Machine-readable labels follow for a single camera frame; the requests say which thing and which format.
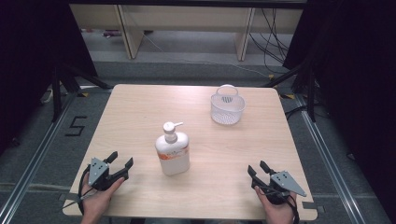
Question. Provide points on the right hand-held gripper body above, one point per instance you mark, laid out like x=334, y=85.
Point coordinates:
x=281, y=184

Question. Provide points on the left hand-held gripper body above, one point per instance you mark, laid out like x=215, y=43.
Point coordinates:
x=98, y=174

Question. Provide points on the white pump soap bottle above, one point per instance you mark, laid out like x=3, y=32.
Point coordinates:
x=173, y=152

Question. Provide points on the white plastic basket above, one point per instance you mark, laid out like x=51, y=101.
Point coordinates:
x=227, y=107

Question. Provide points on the person's right hand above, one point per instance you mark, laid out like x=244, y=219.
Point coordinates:
x=277, y=208

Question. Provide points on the person's left hand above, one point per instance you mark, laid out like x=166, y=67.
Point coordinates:
x=99, y=199

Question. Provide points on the black metal stand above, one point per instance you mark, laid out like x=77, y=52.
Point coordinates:
x=303, y=84
x=67, y=84

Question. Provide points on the black curtain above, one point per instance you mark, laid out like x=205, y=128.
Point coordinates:
x=34, y=62
x=355, y=87

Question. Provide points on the beige wooden bench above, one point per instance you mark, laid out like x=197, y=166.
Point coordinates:
x=186, y=21

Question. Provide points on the aluminium floor rail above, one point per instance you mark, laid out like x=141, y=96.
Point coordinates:
x=29, y=155
x=333, y=161

